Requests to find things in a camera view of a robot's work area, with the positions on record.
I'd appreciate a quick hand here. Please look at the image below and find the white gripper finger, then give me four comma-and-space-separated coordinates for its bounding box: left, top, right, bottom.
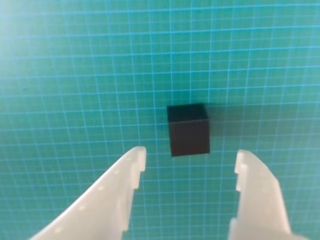
29, 146, 147, 240
228, 149, 301, 240

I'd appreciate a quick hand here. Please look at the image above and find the black cube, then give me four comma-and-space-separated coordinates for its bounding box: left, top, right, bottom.
166, 103, 211, 158

